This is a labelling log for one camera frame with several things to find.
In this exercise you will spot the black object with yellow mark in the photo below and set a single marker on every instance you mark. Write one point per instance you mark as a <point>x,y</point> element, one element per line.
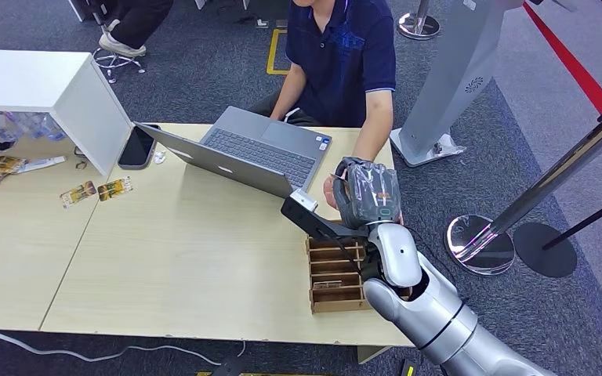
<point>407,368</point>

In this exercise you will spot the white tube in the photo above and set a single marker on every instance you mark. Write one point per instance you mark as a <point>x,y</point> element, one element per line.
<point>41,164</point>

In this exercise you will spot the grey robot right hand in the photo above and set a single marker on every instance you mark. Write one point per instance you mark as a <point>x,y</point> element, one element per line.
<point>371,194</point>

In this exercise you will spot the wooden card holder box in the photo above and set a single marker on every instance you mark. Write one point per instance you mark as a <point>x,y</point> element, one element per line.
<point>332,306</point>

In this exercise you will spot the table leg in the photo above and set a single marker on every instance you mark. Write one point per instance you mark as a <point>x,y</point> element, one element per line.
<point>371,354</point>

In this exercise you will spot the grey laptop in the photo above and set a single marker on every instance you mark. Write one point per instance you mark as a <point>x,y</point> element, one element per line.
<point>259,150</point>

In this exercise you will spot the chrome stanchion post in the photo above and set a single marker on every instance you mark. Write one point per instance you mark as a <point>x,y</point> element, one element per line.
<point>540,187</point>

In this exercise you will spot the grey kiosk stand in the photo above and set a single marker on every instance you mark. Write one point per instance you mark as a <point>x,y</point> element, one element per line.
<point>451,67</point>

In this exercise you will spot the card in holder slot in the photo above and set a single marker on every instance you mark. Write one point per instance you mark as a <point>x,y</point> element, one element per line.
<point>327,284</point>

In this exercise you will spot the black smartphone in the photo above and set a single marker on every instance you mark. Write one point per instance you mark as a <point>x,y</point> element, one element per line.
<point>136,149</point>

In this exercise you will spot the clear plastic bottles pack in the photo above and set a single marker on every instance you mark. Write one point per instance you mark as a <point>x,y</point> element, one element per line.
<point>20,125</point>

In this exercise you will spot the chrome stanchion base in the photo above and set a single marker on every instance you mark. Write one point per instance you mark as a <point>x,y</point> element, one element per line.
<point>418,26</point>

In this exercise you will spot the black stanchion post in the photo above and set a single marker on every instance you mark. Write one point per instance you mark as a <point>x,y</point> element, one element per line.
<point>542,249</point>

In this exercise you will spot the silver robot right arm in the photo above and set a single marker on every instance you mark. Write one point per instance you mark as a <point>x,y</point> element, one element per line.
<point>436,316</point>

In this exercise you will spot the person in background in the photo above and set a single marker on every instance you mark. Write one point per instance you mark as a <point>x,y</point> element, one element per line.
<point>135,20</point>

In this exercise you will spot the person's left hand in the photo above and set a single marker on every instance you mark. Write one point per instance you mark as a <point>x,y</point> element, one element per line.
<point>329,194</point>

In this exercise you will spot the white earbuds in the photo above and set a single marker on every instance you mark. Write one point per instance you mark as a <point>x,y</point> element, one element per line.
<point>159,156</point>

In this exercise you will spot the person's left forearm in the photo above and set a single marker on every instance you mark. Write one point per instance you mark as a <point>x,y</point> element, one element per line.
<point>374,130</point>

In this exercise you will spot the chrome chair base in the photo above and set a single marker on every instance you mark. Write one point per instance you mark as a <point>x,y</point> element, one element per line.
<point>116,62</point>

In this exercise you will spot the white cabinet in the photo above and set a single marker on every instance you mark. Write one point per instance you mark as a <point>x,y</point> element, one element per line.
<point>20,78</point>

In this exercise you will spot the person's right forearm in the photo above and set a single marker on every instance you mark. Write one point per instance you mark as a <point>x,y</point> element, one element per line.
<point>289,93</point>

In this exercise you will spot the black wrist camera with pale box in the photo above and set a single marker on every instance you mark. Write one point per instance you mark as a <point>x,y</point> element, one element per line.
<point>306,218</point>

